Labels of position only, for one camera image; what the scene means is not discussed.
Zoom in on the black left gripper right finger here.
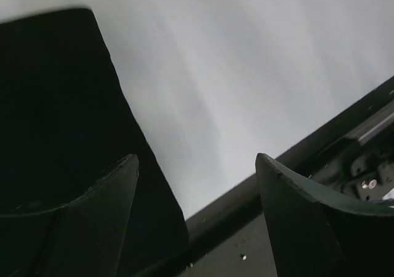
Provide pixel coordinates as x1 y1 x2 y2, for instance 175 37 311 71
255 154 393 276

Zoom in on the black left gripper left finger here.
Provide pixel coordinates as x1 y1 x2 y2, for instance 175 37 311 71
1 155 139 276

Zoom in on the black garment pile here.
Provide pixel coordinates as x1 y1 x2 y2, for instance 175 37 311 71
1 8 189 276

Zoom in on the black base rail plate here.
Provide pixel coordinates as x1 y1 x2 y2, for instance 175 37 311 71
143 79 393 276

